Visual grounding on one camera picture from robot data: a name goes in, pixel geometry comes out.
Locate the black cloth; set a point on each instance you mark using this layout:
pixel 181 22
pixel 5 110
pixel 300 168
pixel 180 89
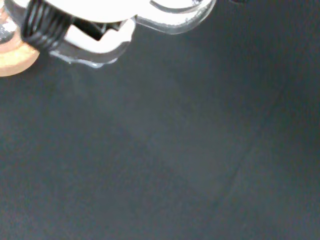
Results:
pixel 160 150

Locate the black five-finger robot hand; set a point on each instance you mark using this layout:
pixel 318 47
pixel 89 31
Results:
pixel 45 25

